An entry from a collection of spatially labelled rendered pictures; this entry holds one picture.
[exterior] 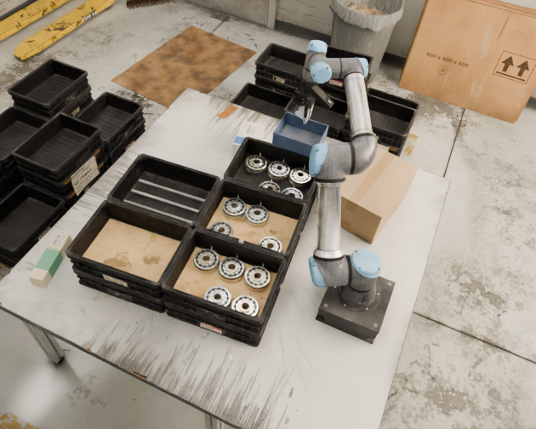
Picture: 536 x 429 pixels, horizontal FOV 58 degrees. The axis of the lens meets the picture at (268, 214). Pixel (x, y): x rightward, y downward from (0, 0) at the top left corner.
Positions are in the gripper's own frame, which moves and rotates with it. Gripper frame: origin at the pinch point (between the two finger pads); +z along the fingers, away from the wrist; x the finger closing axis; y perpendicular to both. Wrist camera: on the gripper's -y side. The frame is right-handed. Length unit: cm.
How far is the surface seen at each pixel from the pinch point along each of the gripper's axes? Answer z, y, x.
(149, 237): 38, 38, 65
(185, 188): 34, 40, 34
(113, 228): 38, 54, 68
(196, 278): 39, 10, 73
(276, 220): 33.4, -4.3, 30.4
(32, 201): 91, 141, 38
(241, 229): 35, 7, 42
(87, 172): 74, 118, 15
